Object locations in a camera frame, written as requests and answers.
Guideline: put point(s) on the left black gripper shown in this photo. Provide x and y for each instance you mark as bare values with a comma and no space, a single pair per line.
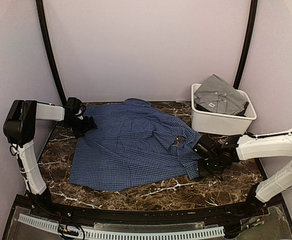
87,126

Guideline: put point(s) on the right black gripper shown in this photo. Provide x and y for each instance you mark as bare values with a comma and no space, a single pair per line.
203,171

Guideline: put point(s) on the blue checked long sleeve shirt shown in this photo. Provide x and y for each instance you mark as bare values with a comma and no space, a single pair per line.
134,144

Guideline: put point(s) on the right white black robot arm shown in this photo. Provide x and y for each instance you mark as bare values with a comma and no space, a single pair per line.
218,156

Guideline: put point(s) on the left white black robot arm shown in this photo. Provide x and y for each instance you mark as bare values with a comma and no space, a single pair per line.
20,126

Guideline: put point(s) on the white plastic bin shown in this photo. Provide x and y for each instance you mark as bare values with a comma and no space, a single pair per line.
221,124

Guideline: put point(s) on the clear acrylic plate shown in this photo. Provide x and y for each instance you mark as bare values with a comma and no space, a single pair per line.
149,228

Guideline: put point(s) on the grey folded shirt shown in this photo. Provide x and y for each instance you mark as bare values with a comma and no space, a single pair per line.
217,96

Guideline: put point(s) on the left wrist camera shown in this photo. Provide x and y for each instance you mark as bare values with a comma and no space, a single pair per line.
81,111

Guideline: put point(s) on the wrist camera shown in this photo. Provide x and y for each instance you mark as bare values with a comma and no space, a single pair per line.
81,111
202,149

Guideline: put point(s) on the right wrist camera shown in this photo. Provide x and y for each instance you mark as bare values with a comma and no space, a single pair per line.
202,149

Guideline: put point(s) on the black curved front rail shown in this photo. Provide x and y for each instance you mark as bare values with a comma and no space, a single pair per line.
225,215

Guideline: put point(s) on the white slotted cable duct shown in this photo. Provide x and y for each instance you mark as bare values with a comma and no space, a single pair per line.
88,233

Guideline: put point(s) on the left black frame post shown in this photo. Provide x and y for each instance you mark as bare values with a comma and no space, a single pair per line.
49,50

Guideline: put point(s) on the black frame post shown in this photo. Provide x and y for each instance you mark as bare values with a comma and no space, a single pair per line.
246,43
49,50

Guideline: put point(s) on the right black frame post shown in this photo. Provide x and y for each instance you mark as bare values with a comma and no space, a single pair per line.
246,43

